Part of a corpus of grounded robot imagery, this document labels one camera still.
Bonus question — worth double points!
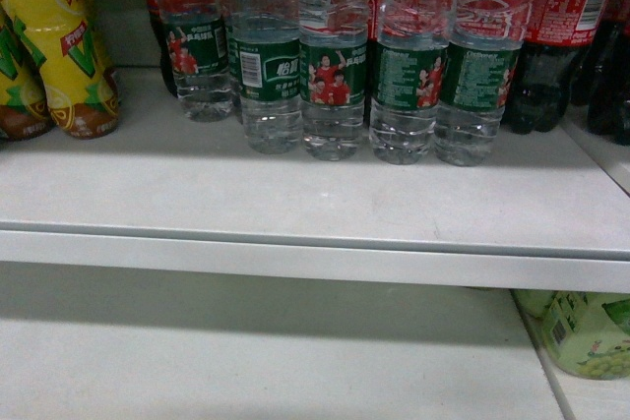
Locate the water bottle red players label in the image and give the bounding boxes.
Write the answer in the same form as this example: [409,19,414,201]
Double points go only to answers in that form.
[299,0,370,161]

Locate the white upper shelf board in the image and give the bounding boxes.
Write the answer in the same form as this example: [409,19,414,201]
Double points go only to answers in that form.
[1,69,629,292]

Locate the water bottle barcode label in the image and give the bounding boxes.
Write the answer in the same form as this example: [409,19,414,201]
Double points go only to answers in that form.
[230,0,302,154]

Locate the water bottle behind front one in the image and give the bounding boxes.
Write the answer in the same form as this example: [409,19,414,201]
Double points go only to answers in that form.
[369,0,456,165]

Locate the far left water bottle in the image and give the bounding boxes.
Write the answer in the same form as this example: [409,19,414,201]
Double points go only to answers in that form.
[157,0,233,122]

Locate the right water bottle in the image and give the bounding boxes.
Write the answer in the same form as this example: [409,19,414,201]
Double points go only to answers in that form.
[434,0,533,166]

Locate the far right cola bottle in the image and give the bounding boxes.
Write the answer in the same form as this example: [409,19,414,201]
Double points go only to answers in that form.
[587,0,629,146]

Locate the cola bottle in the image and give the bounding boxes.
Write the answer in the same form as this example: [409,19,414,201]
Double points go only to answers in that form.
[503,0,608,135]
[587,0,629,146]

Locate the green grape drink bottle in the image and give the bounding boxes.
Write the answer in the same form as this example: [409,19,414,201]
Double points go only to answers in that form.
[541,291,629,381]

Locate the left edge lemon tea bottle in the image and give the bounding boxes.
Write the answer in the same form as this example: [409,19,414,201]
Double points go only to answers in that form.
[1,10,54,142]

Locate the yellow lemon tea bottle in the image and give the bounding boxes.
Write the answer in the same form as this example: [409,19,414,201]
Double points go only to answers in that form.
[1,0,119,140]

